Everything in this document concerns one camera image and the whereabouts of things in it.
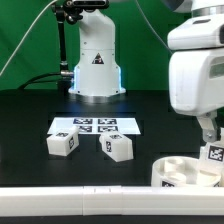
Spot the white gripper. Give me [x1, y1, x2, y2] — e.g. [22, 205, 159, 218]
[169, 48, 224, 143]

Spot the white round stool seat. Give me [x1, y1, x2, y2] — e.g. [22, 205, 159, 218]
[151, 156, 221, 187]

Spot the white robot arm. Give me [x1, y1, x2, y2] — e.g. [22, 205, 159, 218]
[70, 0, 224, 142]

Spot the white marker sheet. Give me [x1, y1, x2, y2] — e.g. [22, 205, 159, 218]
[48, 117, 140, 135]

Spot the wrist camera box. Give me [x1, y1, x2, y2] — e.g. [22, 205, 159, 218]
[168, 14, 224, 50]

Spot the white front barrier rail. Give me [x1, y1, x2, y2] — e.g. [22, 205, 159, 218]
[0, 186, 224, 217]

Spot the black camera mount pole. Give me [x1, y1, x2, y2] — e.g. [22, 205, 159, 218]
[52, 0, 109, 91]

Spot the black cable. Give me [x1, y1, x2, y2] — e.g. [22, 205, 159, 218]
[17, 71, 73, 91]

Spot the white cable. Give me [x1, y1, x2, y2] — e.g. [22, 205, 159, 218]
[0, 0, 58, 77]

